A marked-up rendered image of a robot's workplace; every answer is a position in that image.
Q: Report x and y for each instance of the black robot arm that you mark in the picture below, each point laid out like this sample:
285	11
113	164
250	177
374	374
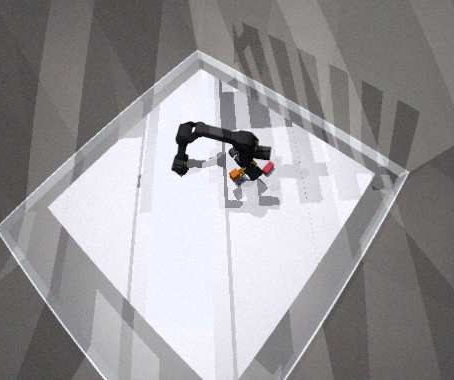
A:
244	141

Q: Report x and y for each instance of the orange rectangular bar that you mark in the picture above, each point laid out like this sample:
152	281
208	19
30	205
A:
236	174

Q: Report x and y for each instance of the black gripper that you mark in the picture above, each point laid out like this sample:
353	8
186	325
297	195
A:
251	170

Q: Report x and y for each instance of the red block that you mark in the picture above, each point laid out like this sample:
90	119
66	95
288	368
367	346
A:
269	166

